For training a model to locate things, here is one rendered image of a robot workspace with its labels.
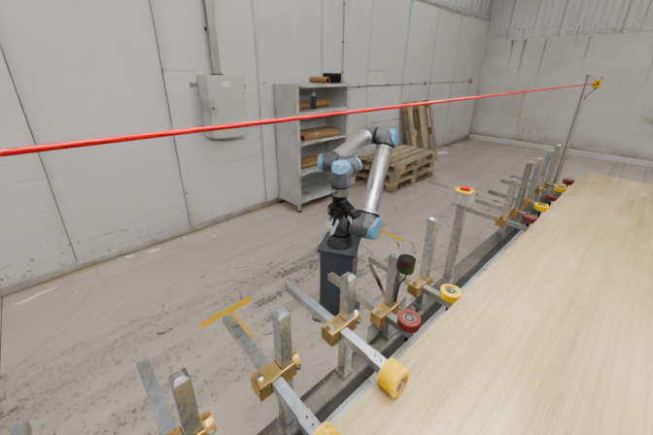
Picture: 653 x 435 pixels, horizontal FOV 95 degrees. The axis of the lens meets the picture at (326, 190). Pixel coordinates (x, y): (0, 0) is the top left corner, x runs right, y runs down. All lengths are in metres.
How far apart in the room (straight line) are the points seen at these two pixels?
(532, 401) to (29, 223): 3.35
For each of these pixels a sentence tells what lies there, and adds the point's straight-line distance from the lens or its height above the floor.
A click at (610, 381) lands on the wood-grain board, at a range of 1.31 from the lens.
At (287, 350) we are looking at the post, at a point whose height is 1.03.
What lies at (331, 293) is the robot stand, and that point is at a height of 0.25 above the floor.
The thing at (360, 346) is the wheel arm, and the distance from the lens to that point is 1.01.
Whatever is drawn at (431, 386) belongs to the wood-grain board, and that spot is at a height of 0.90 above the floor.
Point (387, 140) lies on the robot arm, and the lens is 2.00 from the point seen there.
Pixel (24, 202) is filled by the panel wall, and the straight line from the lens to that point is 3.33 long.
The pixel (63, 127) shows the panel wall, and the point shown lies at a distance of 3.21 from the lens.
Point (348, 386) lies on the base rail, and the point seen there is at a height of 0.69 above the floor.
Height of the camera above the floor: 1.72
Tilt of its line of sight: 22 degrees down
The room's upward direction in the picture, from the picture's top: 1 degrees clockwise
